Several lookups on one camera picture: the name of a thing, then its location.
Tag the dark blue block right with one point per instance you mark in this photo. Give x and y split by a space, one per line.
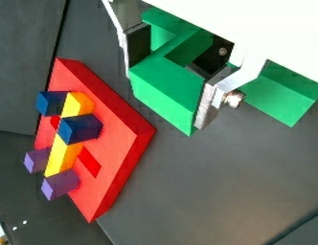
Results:
80 128

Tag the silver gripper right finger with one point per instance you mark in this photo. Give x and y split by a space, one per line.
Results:
220 88

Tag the dark blue block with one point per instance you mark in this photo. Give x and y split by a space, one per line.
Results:
50 102
80 128

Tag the yellow long block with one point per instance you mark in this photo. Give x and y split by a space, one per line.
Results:
62 153

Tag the dark blue block left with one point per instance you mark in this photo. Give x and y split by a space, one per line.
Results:
50 102

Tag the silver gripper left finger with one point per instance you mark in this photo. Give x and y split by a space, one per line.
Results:
133 31

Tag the green U-shaped block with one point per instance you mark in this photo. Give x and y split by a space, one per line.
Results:
168 79

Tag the purple block right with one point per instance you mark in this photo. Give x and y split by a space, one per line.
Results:
59 184

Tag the purple block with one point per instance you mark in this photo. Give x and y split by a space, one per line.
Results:
59 184
35 159

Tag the purple block left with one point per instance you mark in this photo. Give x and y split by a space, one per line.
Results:
35 159

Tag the red base board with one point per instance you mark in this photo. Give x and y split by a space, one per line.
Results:
109 157

